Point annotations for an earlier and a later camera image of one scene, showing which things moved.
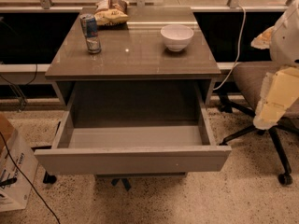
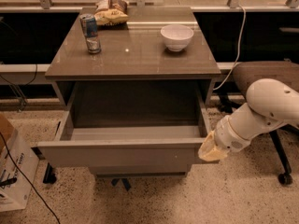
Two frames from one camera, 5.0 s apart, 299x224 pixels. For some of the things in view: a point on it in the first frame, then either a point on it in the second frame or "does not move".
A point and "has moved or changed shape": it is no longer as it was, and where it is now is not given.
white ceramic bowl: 176,36 does not move
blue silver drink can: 90,26 does not move
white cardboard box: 14,190 does not move
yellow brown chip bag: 111,12 does not move
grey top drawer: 135,141 has moved or changed shape
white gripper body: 286,42 → 226,137
